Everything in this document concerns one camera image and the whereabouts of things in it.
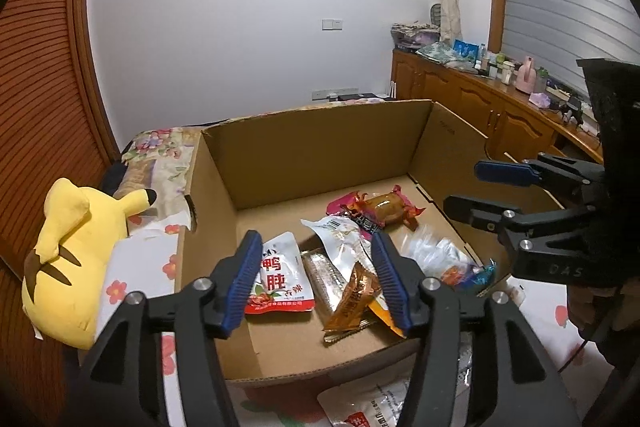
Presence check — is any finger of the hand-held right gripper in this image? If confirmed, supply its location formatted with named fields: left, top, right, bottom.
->
left=443, top=194, right=603, bottom=240
left=475, top=153, right=606, bottom=208

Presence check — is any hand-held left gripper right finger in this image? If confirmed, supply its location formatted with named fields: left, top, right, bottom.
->
left=370, top=231, right=583, bottom=427

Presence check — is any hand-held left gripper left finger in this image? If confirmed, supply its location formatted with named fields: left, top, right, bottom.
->
left=70, top=229, right=264, bottom=427

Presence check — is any red white snack packet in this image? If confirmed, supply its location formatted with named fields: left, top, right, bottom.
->
left=244, top=232, right=316, bottom=315

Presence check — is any clear blue printed snack bag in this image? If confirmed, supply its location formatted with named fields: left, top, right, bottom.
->
left=402, top=224, right=478, bottom=292

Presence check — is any amber snack packet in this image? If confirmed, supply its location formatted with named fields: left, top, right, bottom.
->
left=322, top=262, right=382, bottom=344

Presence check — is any teal candy wrapper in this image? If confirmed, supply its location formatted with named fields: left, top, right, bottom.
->
left=472, top=258, right=497, bottom=290

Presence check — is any silver white snack packet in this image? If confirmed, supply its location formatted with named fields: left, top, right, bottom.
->
left=301, top=214, right=381, bottom=278

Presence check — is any long white snack packet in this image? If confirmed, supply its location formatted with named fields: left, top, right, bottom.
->
left=316, top=379, right=418, bottom=427

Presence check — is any brown cardboard box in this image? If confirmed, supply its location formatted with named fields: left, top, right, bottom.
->
left=177, top=99, right=511, bottom=383

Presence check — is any person's right hand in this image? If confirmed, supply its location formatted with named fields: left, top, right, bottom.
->
left=567, top=284, right=601, bottom=333

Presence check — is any black small device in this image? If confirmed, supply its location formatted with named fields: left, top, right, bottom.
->
left=557, top=97, right=583, bottom=125

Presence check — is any clear brown snack packet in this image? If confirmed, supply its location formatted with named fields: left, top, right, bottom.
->
left=302, top=248, right=348, bottom=310

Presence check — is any brown cake packet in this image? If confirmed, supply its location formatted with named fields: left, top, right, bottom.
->
left=342, top=186, right=427, bottom=232

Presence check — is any pink candy wrapper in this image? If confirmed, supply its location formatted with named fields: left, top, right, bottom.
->
left=326, top=191, right=362, bottom=218

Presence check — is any wooden cabinet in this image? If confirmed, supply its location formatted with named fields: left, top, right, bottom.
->
left=391, top=49, right=606, bottom=168

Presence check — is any pink kettle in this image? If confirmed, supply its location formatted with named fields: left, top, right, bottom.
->
left=515, top=56, right=536, bottom=94

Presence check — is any white floral bed sheet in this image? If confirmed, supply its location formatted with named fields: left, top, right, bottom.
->
left=77, top=217, right=581, bottom=427

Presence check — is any group of small bottles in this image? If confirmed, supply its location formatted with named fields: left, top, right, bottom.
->
left=475, top=49, right=516, bottom=85

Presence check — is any green patterned cloth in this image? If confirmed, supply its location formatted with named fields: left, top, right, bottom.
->
left=416, top=42, right=476, bottom=70

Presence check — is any floral quilt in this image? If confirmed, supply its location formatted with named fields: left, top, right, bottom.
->
left=102, top=126, right=206, bottom=228

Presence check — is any stack of folded cloths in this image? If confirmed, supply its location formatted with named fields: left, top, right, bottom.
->
left=391, top=23, right=441, bottom=52

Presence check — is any yellow plush toy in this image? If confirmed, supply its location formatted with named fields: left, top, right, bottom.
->
left=21, top=178, right=157, bottom=350

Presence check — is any wooden louvered wardrobe door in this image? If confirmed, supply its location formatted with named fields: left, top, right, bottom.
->
left=0, top=0, right=121, bottom=427

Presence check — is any black cable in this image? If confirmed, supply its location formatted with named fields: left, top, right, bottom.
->
left=557, top=327, right=601, bottom=373

